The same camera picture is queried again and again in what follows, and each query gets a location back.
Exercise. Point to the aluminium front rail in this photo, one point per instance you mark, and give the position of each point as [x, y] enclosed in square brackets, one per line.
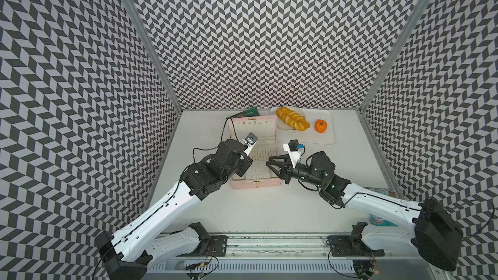
[280, 245]

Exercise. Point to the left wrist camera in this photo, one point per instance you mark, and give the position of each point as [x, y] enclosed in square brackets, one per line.
[250, 142]

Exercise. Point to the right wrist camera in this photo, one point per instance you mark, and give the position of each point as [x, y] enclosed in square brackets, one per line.
[295, 151]

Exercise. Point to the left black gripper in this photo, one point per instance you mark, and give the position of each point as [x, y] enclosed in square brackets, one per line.
[244, 165]

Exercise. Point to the colourful candy bag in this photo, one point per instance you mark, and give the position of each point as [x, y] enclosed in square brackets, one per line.
[378, 217]

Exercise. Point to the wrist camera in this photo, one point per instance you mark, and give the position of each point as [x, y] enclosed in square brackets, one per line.
[250, 142]
[295, 151]

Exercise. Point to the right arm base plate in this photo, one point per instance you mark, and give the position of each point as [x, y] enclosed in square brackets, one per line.
[342, 246]

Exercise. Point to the small orange pumpkin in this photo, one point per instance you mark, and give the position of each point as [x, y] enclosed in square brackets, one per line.
[321, 126]

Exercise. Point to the green crisp bag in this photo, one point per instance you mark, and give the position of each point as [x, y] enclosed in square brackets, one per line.
[251, 112]

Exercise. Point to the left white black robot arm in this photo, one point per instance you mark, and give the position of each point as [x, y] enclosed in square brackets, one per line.
[130, 252]

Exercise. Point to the yellow braided bread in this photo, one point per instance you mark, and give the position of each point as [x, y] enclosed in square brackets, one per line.
[292, 119]

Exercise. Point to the pink jewelry box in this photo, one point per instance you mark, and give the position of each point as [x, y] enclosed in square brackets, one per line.
[264, 128]

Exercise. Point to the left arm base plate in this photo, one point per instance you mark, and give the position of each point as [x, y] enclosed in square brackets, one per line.
[216, 246]

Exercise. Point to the white plate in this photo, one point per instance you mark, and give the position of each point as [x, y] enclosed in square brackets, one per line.
[282, 125]

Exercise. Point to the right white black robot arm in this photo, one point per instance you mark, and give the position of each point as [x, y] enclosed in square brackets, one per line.
[423, 228]

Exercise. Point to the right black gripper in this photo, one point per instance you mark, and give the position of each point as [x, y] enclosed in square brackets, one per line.
[286, 167]

